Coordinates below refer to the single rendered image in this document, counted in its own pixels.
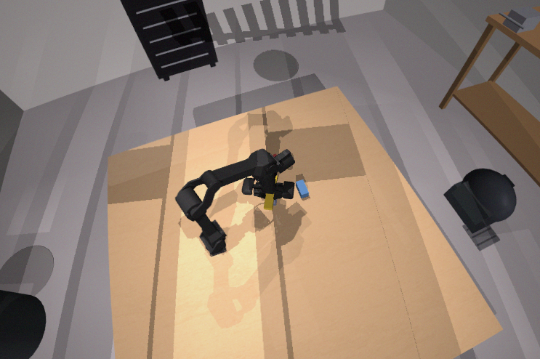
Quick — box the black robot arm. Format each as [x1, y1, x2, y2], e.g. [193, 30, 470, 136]
[175, 149, 295, 257]

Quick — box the yellow bar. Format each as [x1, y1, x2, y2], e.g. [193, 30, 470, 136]
[264, 176, 278, 210]

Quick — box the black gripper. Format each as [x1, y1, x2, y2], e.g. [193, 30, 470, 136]
[242, 177, 294, 200]

